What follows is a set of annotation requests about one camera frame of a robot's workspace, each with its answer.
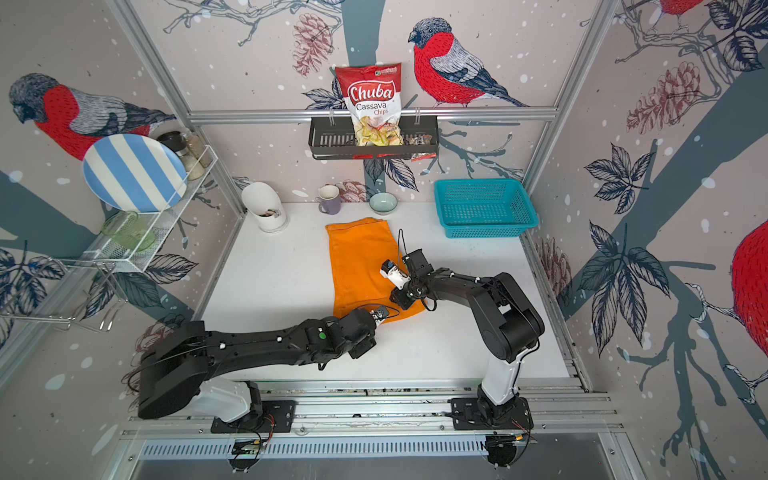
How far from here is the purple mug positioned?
3.79ft

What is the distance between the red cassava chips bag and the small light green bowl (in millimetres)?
336

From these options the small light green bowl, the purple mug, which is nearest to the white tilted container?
the purple mug

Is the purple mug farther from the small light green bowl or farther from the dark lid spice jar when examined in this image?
Result: the dark lid spice jar

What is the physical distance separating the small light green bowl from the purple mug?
0.46ft

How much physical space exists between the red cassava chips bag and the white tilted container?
1.41 feet

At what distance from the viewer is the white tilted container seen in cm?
108

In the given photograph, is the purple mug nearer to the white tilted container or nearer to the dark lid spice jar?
the white tilted container

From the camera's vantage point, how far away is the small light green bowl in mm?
1198
